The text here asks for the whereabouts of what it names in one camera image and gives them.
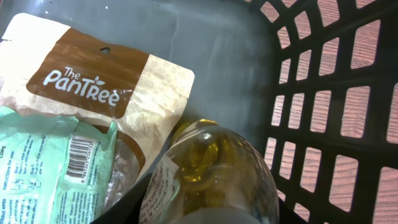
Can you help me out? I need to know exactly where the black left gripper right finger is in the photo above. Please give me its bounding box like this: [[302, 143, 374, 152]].
[[279, 198, 308, 224]]

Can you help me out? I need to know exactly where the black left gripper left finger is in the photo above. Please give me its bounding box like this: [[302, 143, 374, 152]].
[[91, 173, 152, 224]]

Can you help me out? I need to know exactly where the teal tissue pack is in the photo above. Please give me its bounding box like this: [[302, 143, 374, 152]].
[[1, 106, 117, 224]]

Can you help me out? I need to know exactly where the clear bottle with silver cap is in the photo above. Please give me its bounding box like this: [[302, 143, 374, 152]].
[[139, 119, 279, 224]]

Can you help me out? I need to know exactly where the brown snack packet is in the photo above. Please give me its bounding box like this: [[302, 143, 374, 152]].
[[1, 13, 195, 210]]

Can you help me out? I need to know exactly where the grey plastic mesh basket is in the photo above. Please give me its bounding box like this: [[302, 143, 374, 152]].
[[1, 0, 397, 223]]

